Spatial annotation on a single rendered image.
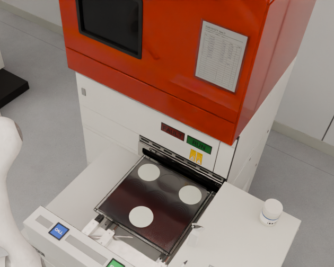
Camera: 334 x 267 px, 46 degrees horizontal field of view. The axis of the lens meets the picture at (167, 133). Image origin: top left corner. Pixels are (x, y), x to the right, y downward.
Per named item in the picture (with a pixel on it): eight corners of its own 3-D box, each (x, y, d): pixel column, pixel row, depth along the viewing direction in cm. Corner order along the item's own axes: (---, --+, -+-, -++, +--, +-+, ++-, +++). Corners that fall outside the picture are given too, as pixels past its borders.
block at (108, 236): (108, 232, 159) (108, 228, 157) (115, 236, 158) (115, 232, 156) (95, 247, 154) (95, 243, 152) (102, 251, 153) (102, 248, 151)
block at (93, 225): (93, 222, 162) (92, 218, 159) (99, 226, 160) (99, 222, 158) (79, 237, 157) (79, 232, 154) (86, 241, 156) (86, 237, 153)
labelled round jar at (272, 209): (262, 208, 161) (268, 195, 154) (279, 217, 159) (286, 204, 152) (255, 221, 157) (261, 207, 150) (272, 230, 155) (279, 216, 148)
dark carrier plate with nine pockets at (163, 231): (144, 158, 185) (145, 157, 185) (209, 192, 174) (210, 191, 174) (98, 209, 164) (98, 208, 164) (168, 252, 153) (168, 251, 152)
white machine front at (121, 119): (85, 123, 209) (77, 60, 180) (222, 196, 182) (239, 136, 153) (81, 126, 207) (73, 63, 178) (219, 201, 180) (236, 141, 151)
